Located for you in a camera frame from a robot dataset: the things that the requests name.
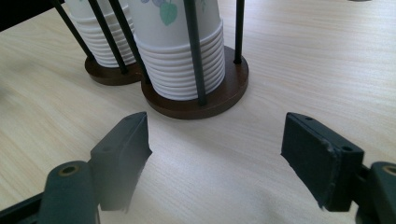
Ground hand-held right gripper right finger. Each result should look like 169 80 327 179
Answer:
280 112 365 213

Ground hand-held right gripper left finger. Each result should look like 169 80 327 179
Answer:
89 111 153 213

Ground brown double cup holder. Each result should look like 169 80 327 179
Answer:
50 0 250 120

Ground stack of floral paper cups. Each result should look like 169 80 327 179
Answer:
125 0 227 102
64 0 138 68

